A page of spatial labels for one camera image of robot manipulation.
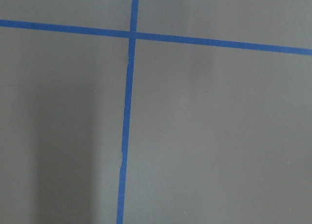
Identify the blue tape line crosswise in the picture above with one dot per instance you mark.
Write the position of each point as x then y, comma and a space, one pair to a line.
153, 37

